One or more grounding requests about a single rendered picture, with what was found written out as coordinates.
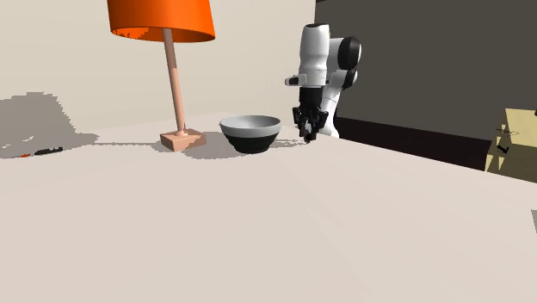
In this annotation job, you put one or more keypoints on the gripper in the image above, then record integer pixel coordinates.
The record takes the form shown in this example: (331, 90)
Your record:
(309, 97)

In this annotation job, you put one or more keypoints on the black and orange pen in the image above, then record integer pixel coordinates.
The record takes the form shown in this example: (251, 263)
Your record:
(46, 151)

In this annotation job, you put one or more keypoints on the yellow wooden cabinet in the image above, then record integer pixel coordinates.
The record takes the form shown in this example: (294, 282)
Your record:
(515, 147)

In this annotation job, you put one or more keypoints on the grey and black bowl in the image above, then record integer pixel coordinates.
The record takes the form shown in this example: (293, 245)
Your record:
(251, 132)

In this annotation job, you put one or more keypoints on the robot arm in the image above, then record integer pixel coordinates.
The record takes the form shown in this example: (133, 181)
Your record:
(314, 52)

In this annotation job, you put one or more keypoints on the orange shade table lamp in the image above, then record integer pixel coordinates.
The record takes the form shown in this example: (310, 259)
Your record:
(173, 67)

